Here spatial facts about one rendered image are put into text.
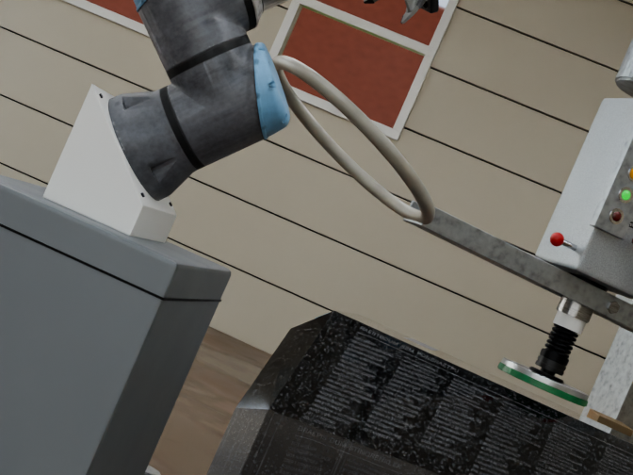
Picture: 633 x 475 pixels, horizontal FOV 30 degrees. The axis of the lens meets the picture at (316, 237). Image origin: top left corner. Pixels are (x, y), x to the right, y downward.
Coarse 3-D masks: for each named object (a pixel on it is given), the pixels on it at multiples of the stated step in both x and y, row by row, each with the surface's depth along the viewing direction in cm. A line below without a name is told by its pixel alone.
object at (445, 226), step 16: (416, 208) 266; (416, 224) 262; (432, 224) 256; (448, 224) 257; (464, 224) 258; (448, 240) 266; (464, 240) 258; (480, 240) 259; (496, 240) 260; (480, 256) 270; (496, 256) 261; (512, 256) 262; (528, 256) 263; (512, 272) 274; (528, 272) 263; (544, 272) 264; (560, 272) 265; (544, 288) 277; (560, 288) 266; (576, 288) 267; (592, 288) 268; (592, 304) 268; (608, 304) 269; (624, 304) 270; (624, 320) 271
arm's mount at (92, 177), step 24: (96, 96) 191; (96, 120) 191; (72, 144) 191; (96, 144) 191; (72, 168) 191; (96, 168) 190; (120, 168) 190; (48, 192) 191; (72, 192) 191; (96, 192) 190; (120, 192) 190; (144, 192) 194; (96, 216) 190; (120, 216) 189; (144, 216) 192; (168, 216) 205
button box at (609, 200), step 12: (624, 144) 261; (624, 156) 259; (624, 168) 259; (612, 180) 259; (624, 180) 259; (612, 192) 259; (600, 204) 260; (612, 204) 259; (624, 204) 260; (600, 216) 259; (624, 216) 260; (600, 228) 259; (612, 228) 260; (624, 228) 261
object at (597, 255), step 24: (600, 120) 278; (624, 120) 267; (600, 144) 273; (576, 168) 279; (600, 168) 268; (576, 192) 274; (600, 192) 264; (552, 216) 280; (576, 216) 269; (576, 240) 265; (600, 240) 261; (624, 240) 263; (552, 264) 273; (576, 264) 261; (600, 264) 262; (624, 264) 264; (600, 288) 270; (624, 288) 264
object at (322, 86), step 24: (288, 72) 243; (312, 72) 236; (288, 96) 268; (336, 96) 232; (312, 120) 274; (360, 120) 231; (336, 144) 277; (384, 144) 232; (360, 168) 277; (408, 168) 234; (384, 192) 272; (408, 216) 263; (432, 216) 248
